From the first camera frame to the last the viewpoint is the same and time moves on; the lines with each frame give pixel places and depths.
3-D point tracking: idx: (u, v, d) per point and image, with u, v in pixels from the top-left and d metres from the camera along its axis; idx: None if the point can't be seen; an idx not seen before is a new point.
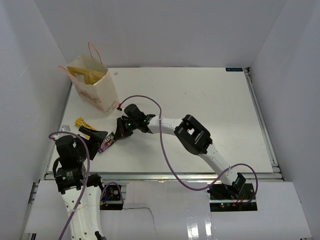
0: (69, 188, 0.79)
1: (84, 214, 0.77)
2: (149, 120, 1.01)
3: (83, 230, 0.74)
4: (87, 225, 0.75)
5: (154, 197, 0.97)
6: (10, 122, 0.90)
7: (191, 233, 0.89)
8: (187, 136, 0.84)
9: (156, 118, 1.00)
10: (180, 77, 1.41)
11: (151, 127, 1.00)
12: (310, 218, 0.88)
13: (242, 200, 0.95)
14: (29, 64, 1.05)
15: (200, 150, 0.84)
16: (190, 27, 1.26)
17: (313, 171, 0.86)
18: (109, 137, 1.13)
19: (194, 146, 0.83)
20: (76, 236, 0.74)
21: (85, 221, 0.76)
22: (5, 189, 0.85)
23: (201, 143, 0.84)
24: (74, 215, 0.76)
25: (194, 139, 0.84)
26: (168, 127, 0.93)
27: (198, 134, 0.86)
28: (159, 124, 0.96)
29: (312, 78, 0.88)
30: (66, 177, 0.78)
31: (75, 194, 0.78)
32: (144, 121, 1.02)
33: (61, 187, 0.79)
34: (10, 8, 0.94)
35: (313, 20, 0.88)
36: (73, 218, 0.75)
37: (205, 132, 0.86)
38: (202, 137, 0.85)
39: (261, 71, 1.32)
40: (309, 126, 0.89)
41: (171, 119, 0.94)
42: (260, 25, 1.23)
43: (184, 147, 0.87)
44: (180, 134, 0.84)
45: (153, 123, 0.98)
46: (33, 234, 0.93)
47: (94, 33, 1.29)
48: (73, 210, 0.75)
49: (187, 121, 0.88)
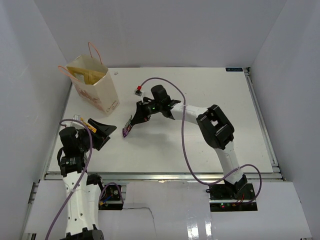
0: (72, 171, 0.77)
1: (83, 196, 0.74)
2: (174, 106, 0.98)
3: (80, 210, 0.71)
4: (84, 207, 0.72)
5: (154, 197, 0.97)
6: (10, 123, 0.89)
7: (191, 233, 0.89)
8: (209, 126, 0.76)
9: (180, 104, 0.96)
10: (180, 77, 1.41)
11: (174, 112, 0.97)
12: (310, 218, 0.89)
13: (242, 200, 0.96)
14: (29, 64, 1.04)
15: (219, 143, 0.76)
16: (191, 27, 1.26)
17: (313, 171, 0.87)
18: (128, 123, 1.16)
19: (214, 138, 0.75)
20: (71, 217, 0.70)
21: (83, 204, 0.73)
22: (5, 190, 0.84)
23: (222, 137, 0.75)
24: (73, 195, 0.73)
25: (216, 130, 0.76)
26: (191, 114, 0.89)
27: (221, 127, 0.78)
28: (183, 110, 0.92)
29: (312, 79, 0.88)
30: (69, 162, 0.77)
31: (76, 176, 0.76)
32: (169, 106, 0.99)
33: (63, 171, 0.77)
34: (10, 8, 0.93)
35: (313, 21, 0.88)
36: (72, 198, 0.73)
37: (229, 127, 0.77)
38: (225, 131, 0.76)
39: (261, 71, 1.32)
40: (309, 127, 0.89)
41: (196, 107, 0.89)
42: (260, 25, 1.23)
43: (202, 136, 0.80)
44: (202, 122, 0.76)
45: (176, 108, 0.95)
46: (33, 234, 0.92)
47: (94, 33, 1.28)
48: (72, 190, 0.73)
49: (212, 110, 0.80)
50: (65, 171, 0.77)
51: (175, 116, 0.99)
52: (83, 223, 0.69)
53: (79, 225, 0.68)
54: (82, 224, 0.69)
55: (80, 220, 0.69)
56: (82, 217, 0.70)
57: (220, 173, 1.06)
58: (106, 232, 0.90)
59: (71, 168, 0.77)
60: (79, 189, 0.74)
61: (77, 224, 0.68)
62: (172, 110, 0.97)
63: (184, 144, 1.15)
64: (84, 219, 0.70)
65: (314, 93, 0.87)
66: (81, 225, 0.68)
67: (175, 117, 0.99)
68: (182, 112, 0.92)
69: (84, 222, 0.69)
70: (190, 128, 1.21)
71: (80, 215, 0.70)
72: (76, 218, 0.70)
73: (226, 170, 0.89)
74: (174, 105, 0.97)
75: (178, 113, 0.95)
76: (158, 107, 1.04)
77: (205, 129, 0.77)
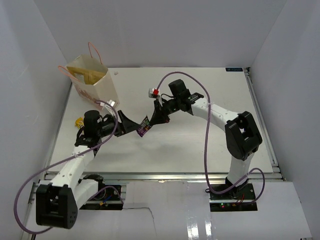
0: (83, 144, 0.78)
1: (80, 165, 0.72)
2: (195, 101, 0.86)
3: (72, 170, 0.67)
4: (76, 173, 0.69)
5: (154, 197, 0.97)
6: (11, 123, 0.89)
7: (191, 233, 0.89)
8: (238, 134, 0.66)
9: (204, 100, 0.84)
10: (180, 77, 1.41)
11: (194, 108, 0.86)
12: (310, 218, 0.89)
13: (242, 200, 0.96)
14: (29, 63, 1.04)
15: (243, 154, 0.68)
16: (191, 27, 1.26)
17: (313, 171, 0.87)
18: (145, 123, 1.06)
19: (240, 148, 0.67)
20: (61, 172, 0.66)
21: (76, 170, 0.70)
22: (5, 190, 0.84)
23: (248, 148, 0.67)
24: (73, 159, 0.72)
25: (244, 141, 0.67)
26: (218, 118, 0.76)
27: (248, 137, 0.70)
28: (207, 110, 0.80)
29: (312, 79, 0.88)
30: (85, 139, 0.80)
31: (85, 147, 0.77)
32: (188, 99, 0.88)
33: (77, 142, 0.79)
34: (10, 8, 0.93)
35: (313, 21, 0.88)
36: (71, 161, 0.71)
37: (257, 140, 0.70)
38: (251, 142, 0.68)
39: (261, 71, 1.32)
40: (309, 127, 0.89)
41: (224, 110, 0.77)
42: (260, 25, 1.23)
43: (226, 142, 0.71)
44: (232, 130, 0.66)
45: (198, 104, 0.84)
46: (33, 234, 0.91)
47: (94, 33, 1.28)
48: (76, 154, 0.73)
49: (243, 117, 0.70)
50: (78, 143, 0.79)
51: (194, 112, 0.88)
52: (67, 181, 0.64)
53: (63, 181, 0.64)
54: (66, 181, 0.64)
55: (66, 178, 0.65)
56: (70, 176, 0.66)
57: (221, 173, 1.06)
58: (105, 232, 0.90)
59: (84, 143, 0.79)
60: (81, 157, 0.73)
61: (62, 180, 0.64)
62: (192, 105, 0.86)
63: (184, 144, 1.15)
64: (70, 180, 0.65)
65: (314, 93, 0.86)
66: (65, 182, 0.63)
67: (195, 113, 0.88)
68: (207, 110, 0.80)
69: (70, 182, 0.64)
70: (190, 128, 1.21)
71: (69, 174, 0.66)
72: (64, 174, 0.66)
73: (233, 173, 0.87)
74: (196, 101, 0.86)
75: (200, 110, 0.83)
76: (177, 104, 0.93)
77: (231, 137, 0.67)
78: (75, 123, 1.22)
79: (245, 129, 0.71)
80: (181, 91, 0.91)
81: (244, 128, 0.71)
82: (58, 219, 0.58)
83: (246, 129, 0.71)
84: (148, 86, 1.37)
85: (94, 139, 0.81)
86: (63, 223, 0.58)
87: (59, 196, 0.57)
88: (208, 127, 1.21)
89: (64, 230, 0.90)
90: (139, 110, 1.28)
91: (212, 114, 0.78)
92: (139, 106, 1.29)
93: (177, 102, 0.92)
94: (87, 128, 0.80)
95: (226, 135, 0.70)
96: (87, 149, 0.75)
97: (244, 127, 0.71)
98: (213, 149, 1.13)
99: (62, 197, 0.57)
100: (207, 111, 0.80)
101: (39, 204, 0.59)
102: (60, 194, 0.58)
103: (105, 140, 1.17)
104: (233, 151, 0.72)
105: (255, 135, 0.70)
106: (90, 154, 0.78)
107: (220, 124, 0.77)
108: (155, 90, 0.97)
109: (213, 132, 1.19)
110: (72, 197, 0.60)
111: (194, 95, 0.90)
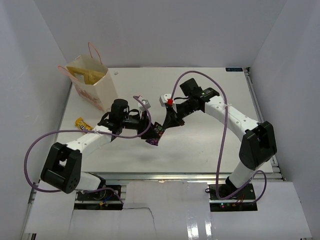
0: (105, 127, 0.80)
1: (96, 140, 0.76)
2: (209, 99, 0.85)
3: (87, 141, 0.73)
4: (90, 145, 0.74)
5: (154, 197, 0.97)
6: (11, 123, 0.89)
7: (191, 233, 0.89)
8: (255, 145, 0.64)
9: (220, 100, 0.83)
10: (180, 78, 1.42)
11: (209, 106, 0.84)
12: (310, 218, 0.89)
13: (242, 200, 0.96)
14: (29, 63, 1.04)
15: (256, 165, 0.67)
16: (191, 27, 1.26)
17: (313, 171, 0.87)
18: (159, 129, 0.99)
19: (254, 159, 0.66)
20: (78, 139, 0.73)
21: (92, 144, 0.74)
22: (5, 189, 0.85)
23: (261, 160, 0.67)
24: (92, 133, 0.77)
25: (259, 152, 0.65)
26: (234, 123, 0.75)
27: (264, 148, 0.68)
28: (225, 112, 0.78)
29: (312, 79, 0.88)
30: (108, 123, 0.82)
31: (105, 129, 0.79)
32: (202, 95, 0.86)
33: (100, 122, 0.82)
34: (10, 8, 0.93)
35: (313, 21, 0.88)
36: (89, 133, 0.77)
37: (272, 150, 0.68)
38: (265, 154, 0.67)
39: (261, 72, 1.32)
40: (309, 127, 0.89)
41: (242, 116, 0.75)
42: (260, 26, 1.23)
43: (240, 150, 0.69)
44: (250, 142, 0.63)
45: (213, 104, 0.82)
46: (33, 234, 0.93)
47: (94, 33, 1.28)
48: (95, 130, 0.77)
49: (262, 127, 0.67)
50: (101, 123, 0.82)
51: (207, 110, 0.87)
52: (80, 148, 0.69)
53: (77, 147, 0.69)
54: (79, 148, 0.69)
55: (80, 144, 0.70)
56: (83, 145, 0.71)
57: (222, 173, 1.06)
58: (105, 232, 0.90)
59: (105, 125, 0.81)
60: (99, 135, 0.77)
61: (76, 145, 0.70)
62: (206, 103, 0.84)
63: (184, 144, 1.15)
64: (83, 148, 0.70)
65: (313, 93, 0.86)
66: (77, 148, 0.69)
67: (208, 111, 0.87)
68: (224, 113, 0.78)
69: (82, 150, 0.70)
70: (190, 128, 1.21)
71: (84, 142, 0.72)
72: (80, 141, 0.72)
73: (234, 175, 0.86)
74: (210, 98, 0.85)
75: (215, 111, 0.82)
76: (192, 103, 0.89)
77: (248, 148, 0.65)
78: (75, 123, 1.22)
79: (261, 138, 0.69)
80: (192, 88, 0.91)
81: (260, 137, 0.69)
82: (59, 179, 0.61)
83: (261, 138, 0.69)
84: (148, 86, 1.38)
85: (116, 125, 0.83)
86: (62, 184, 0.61)
87: (70, 157, 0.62)
88: (208, 127, 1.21)
89: (64, 230, 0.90)
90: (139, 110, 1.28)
91: (229, 118, 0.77)
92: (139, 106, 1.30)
93: (193, 99, 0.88)
94: (113, 114, 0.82)
95: (241, 144, 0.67)
96: (107, 132, 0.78)
97: (260, 136, 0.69)
98: (213, 149, 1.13)
99: (71, 158, 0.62)
100: (224, 114, 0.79)
101: (49, 159, 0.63)
102: (70, 156, 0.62)
103: None
104: (244, 160, 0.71)
105: (271, 147, 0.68)
106: (107, 138, 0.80)
107: (235, 130, 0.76)
108: (170, 100, 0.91)
109: (213, 132, 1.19)
110: (79, 163, 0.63)
111: (207, 91, 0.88)
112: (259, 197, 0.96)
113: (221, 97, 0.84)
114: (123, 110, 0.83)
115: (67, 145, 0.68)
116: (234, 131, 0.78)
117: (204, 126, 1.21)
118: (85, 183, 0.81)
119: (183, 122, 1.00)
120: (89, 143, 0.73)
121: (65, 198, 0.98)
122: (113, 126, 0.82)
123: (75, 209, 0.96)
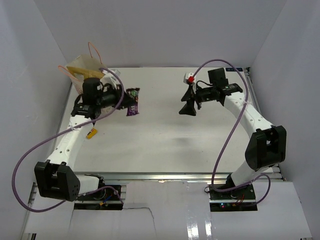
0: (81, 114, 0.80)
1: (78, 138, 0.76)
2: (230, 93, 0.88)
3: (69, 146, 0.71)
4: (73, 147, 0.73)
5: (154, 197, 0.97)
6: (11, 123, 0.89)
7: (191, 233, 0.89)
8: (262, 148, 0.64)
9: (240, 96, 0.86)
10: (180, 77, 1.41)
11: (228, 99, 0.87)
12: (310, 218, 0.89)
13: (242, 200, 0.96)
14: (29, 63, 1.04)
15: (258, 167, 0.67)
16: (191, 27, 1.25)
17: (313, 171, 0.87)
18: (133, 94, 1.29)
19: (257, 160, 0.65)
20: (59, 147, 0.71)
21: (74, 144, 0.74)
22: (5, 189, 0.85)
23: (265, 163, 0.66)
24: (69, 132, 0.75)
25: (264, 154, 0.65)
26: (248, 121, 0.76)
27: (272, 153, 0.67)
28: (243, 108, 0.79)
29: (312, 79, 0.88)
30: (82, 108, 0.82)
31: (82, 119, 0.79)
32: (225, 88, 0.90)
33: (74, 111, 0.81)
34: (10, 8, 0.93)
35: (313, 21, 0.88)
36: (68, 134, 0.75)
37: (280, 157, 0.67)
38: (272, 158, 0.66)
39: (261, 72, 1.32)
40: (310, 126, 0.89)
41: (258, 115, 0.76)
42: (260, 26, 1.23)
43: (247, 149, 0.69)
44: (258, 141, 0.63)
45: (234, 98, 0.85)
46: (33, 234, 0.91)
47: (94, 33, 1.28)
48: (72, 127, 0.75)
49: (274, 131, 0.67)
50: (75, 112, 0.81)
51: (226, 104, 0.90)
52: (65, 158, 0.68)
53: (61, 157, 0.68)
54: (64, 158, 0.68)
55: (63, 154, 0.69)
56: (67, 153, 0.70)
57: (221, 172, 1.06)
58: (105, 232, 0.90)
59: (81, 112, 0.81)
60: (78, 130, 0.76)
61: (60, 155, 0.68)
62: (227, 96, 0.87)
63: (184, 144, 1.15)
64: (68, 155, 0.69)
65: (313, 92, 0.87)
66: (63, 159, 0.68)
67: (226, 104, 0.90)
68: (241, 108, 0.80)
69: (67, 157, 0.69)
70: (190, 128, 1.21)
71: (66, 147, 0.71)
72: (62, 150, 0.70)
73: (237, 176, 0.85)
74: (232, 93, 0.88)
75: (233, 105, 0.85)
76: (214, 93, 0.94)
77: (255, 148, 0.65)
78: None
79: (272, 143, 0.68)
80: (219, 78, 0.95)
81: (271, 141, 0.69)
82: (60, 191, 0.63)
83: (272, 143, 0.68)
84: (148, 87, 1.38)
85: (91, 107, 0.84)
86: (65, 194, 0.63)
87: (58, 174, 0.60)
88: (208, 127, 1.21)
89: (64, 230, 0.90)
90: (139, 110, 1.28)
91: (244, 114, 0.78)
92: (138, 106, 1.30)
93: (216, 91, 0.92)
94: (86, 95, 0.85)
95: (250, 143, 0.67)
96: (84, 123, 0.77)
97: (272, 140, 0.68)
98: (213, 148, 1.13)
99: (60, 175, 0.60)
100: (241, 109, 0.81)
101: (40, 179, 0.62)
102: (58, 172, 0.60)
103: (105, 140, 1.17)
104: (248, 159, 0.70)
105: (279, 152, 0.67)
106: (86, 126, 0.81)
107: (248, 128, 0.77)
108: (191, 77, 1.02)
109: (213, 132, 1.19)
110: (70, 173, 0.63)
111: (232, 86, 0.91)
112: (260, 199, 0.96)
113: (243, 94, 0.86)
114: (96, 88, 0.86)
115: (50, 161, 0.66)
116: (246, 128, 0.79)
117: (204, 126, 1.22)
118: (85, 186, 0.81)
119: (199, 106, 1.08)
120: (72, 147, 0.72)
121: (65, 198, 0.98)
122: (89, 108, 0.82)
123: (75, 209, 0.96)
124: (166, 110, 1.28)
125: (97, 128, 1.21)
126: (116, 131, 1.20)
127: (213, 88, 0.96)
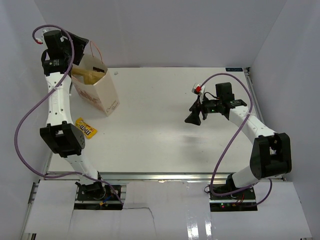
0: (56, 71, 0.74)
1: (65, 96, 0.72)
2: (235, 107, 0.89)
3: (62, 106, 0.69)
4: (66, 107, 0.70)
5: (154, 197, 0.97)
6: (11, 123, 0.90)
7: (191, 233, 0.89)
8: (266, 155, 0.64)
9: (244, 109, 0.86)
10: (180, 78, 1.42)
11: (232, 112, 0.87)
12: (311, 218, 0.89)
13: (242, 200, 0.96)
14: (29, 64, 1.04)
15: (263, 175, 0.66)
16: (191, 27, 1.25)
17: (314, 171, 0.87)
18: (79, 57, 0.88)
19: (261, 167, 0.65)
20: (52, 110, 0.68)
21: (65, 103, 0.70)
22: (6, 189, 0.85)
23: (270, 172, 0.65)
24: (54, 92, 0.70)
25: (268, 162, 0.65)
26: (251, 129, 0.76)
27: (278, 162, 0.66)
28: (245, 117, 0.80)
29: (312, 79, 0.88)
30: (52, 63, 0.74)
31: (59, 76, 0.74)
32: (230, 103, 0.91)
33: (46, 70, 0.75)
34: (11, 8, 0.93)
35: (313, 22, 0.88)
36: (53, 96, 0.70)
37: (286, 166, 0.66)
38: (277, 167, 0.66)
39: (261, 72, 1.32)
40: (310, 126, 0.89)
41: (261, 124, 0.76)
42: (260, 26, 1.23)
43: (252, 156, 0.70)
44: (261, 146, 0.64)
45: (237, 111, 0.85)
46: (33, 234, 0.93)
47: (94, 33, 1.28)
48: (54, 87, 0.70)
49: (278, 139, 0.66)
50: (47, 70, 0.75)
51: (230, 117, 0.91)
52: (64, 117, 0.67)
53: (59, 118, 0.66)
54: (63, 118, 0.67)
55: (60, 114, 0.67)
56: (62, 112, 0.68)
57: (221, 172, 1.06)
58: (106, 232, 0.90)
59: (54, 69, 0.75)
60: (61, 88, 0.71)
61: (57, 117, 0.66)
62: (231, 109, 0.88)
63: (185, 144, 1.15)
64: (64, 114, 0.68)
65: (314, 92, 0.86)
66: (62, 119, 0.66)
67: (231, 117, 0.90)
68: (243, 118, 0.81)
69: (65, 117, 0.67)
70: (190, 128, 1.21)
71: (59, 106, 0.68)
72: (57, 111, 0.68)
73: (239, 176, 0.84)
74: (236, 106, 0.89)
75: (237, 117, 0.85)
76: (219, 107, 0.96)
77: (259, 154, 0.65)
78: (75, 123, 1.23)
79: (278, 152, 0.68)
80: (225, 93, 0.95)
81: (276, 150, 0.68)
82: (71, 144, 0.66)
83: (277, 152, 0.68)
84: (148, 87, 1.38)
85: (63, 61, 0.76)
86: (77, 145, 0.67)
87: (64, 131, 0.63)
88: (208, 127, 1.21)
89: (64, 230, 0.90)
90: (139, 110, 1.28)
91: (246, 123, 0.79)
92: (138, 107, 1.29)
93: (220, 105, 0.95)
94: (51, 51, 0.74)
95: (254, 149, 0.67)
96: (62, 78, 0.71)
97: (278, 150, 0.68)
98: (213, 149, 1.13)
99: (66, 130, 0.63)
100: (243, 119, 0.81)
101: (48, 141, 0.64)
102: (63, 129, 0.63)
103: (105, 140, 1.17)
104: (253, 168, 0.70)
105: (284, 161, 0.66)
106: (67, 81, 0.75)
107: (251, 135, 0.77)
108: (198, 87, 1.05)
109: (213, 132, 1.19)
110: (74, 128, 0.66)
111: (237, 100, 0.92)
112: (262, 200, 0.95)
113: (247, 107, 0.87)
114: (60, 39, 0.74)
115: (51, 124, 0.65)
116: (250, 136, 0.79)
117: (204, 126, 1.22)
118: (83, 167, 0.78)
119: (205, 115, 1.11)
120: (64, 105, 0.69)
121: (65, 198, 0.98)
122: (61, 62, 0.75)
123: (75, 209, 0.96)
124: (166, 110, 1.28)
125: (97, 128, 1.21)
126: (116, 131, 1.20)
127: (217, 104, 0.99)
